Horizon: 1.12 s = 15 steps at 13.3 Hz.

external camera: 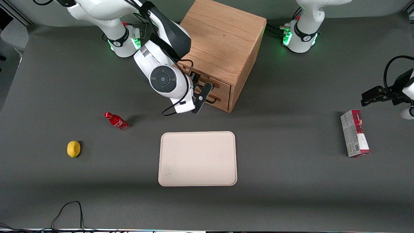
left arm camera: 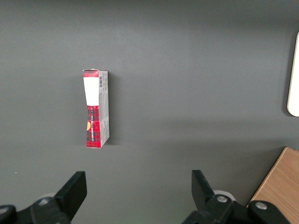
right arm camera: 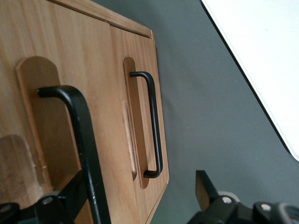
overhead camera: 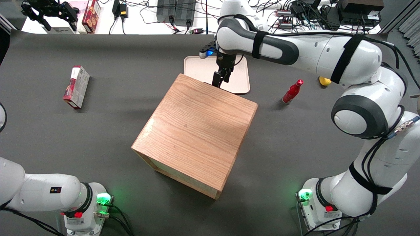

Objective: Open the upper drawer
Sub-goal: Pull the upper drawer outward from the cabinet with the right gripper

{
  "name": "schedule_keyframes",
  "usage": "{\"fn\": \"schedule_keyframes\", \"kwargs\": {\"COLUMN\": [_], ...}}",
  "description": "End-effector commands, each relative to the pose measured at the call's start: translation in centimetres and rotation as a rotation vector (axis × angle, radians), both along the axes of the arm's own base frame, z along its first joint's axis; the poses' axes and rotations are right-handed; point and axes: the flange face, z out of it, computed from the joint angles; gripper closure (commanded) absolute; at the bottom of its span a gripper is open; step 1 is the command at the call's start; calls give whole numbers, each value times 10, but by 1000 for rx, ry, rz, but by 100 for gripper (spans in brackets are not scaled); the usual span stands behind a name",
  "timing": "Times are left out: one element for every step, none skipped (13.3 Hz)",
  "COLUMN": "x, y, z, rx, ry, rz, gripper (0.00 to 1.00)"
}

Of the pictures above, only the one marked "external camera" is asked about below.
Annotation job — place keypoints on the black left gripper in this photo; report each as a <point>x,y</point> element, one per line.
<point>394,93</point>

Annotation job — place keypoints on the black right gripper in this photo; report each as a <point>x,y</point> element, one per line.
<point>195,77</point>

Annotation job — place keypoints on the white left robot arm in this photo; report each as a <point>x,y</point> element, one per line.
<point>304,35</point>

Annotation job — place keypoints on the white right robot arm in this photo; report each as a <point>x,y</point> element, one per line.
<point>163,79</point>

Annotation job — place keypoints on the wooden drawer cabinet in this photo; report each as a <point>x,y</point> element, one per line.
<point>223,35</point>

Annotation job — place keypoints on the grey and red carton box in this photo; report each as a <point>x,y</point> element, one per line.
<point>354,136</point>

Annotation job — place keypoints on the cream rectangular tray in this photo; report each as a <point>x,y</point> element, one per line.
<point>197,158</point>

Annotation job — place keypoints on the red cola bottle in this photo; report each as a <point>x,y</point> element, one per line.
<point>118,122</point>

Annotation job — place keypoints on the yellow lemon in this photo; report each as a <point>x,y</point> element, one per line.
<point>73,149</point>

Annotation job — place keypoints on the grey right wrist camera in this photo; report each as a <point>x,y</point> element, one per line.
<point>202,97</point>

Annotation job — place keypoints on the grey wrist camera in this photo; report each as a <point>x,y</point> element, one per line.
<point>202,97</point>
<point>407,113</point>

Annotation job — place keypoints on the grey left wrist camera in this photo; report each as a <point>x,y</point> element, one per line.
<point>407,113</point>

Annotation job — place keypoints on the grey metal frame rail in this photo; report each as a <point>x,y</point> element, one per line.
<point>19,14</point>

